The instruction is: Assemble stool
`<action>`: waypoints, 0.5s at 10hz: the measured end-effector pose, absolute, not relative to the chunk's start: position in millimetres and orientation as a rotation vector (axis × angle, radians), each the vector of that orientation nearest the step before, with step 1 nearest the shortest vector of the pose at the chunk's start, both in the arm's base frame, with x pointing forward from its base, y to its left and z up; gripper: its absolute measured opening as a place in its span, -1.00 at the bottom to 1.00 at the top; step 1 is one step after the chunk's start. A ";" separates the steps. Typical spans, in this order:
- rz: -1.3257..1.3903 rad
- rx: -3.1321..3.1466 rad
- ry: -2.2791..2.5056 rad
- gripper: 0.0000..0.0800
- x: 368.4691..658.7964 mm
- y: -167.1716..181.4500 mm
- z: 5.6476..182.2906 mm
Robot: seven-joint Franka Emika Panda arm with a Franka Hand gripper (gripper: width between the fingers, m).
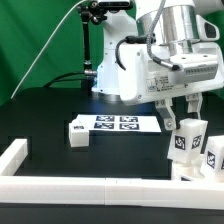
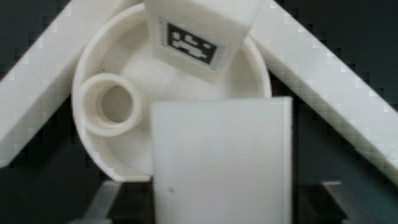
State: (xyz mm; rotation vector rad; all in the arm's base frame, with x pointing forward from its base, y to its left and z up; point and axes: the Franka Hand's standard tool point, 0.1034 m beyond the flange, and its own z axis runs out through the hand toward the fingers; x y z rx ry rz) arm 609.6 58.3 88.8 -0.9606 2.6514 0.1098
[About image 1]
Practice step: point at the white fence wall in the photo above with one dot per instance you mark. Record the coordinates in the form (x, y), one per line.
(106, 191)
(13, 157)

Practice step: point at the white front fence wall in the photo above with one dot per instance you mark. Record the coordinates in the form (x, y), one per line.
(106, 191)

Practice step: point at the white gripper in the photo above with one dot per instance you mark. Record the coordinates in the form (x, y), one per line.
(143, 80)

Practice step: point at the white marker sheet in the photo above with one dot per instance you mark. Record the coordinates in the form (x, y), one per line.
(118, 123)

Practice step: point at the black camera on mount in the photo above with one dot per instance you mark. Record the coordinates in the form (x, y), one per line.
(114, 4)

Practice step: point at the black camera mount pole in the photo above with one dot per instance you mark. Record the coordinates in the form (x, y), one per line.
(90, 13)

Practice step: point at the white round stool seat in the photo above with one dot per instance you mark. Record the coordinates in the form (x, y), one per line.
(194, 172)

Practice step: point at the white left fence wall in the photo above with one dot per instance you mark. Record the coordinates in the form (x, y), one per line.
(13, 157)

